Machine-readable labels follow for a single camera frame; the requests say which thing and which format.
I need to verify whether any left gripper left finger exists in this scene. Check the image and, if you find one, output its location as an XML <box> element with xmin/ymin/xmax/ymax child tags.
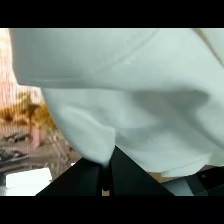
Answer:
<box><xmin>35</xmin><ymin>157</ymin><xmax>104</xmax><ymax>197</ymax></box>

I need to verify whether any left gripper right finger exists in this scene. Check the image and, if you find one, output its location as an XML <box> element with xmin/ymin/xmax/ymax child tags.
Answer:
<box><xmin>109</xmin><ymin>145</ymin><xmax>175</xmax><ymax>197</ymax></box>

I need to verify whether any white T-shirt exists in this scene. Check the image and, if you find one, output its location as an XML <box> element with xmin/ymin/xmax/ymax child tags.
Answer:
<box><xmin>8</xmin><ymin>28</ymin><xmax>224</xmax><ymax>178</ymax></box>

